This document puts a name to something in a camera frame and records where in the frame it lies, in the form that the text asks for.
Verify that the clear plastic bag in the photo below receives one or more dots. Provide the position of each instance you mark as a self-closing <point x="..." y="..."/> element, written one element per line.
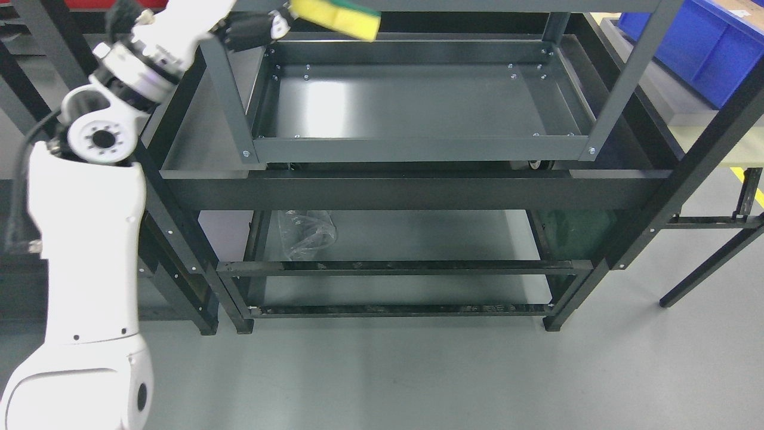
<point x="303" y="233"/>

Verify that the blue plastic bin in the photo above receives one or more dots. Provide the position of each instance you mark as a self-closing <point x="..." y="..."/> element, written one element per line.
<point x="713" y="45"/>

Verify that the green yellow sponge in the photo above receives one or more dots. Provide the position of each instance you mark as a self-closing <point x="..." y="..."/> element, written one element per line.
<point x="357" y="21"/>

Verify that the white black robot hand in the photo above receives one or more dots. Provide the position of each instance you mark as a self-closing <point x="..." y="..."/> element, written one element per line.
<point x="171" y="37"/>

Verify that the dark metal shelf rack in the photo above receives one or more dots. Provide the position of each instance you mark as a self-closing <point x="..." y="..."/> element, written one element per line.
<point x="207" y="218"/>

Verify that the grey metal cart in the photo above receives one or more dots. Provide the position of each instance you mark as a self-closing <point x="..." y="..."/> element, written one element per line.
<point x="496" y="86"/>

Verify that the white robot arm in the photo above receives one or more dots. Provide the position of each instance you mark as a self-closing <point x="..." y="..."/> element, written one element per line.
<point x="94" y="369"/>

